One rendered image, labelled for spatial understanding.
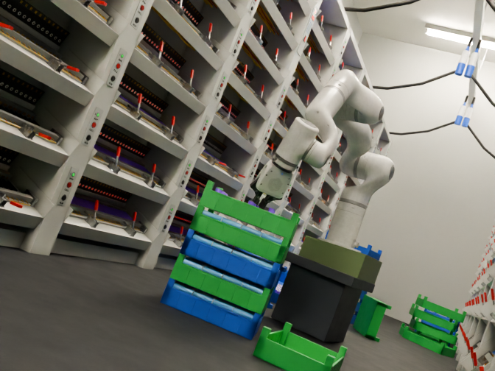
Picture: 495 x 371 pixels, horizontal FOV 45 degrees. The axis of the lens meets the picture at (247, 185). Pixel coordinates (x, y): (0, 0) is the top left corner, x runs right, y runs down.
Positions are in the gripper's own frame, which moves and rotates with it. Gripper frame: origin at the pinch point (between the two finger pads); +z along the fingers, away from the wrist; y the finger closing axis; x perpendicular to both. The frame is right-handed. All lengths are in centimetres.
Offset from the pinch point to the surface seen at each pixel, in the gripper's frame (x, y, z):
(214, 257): -19.0, -12.1, 14.0
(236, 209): -12.6, -11.5, -0.5
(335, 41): 200, 80, -43
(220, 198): -9.4, -16.4, -0.6
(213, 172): 78, 8, 26
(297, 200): 208, 124, 71
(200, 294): -23.5, -11.7, 25.2
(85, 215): 19, -46, 37
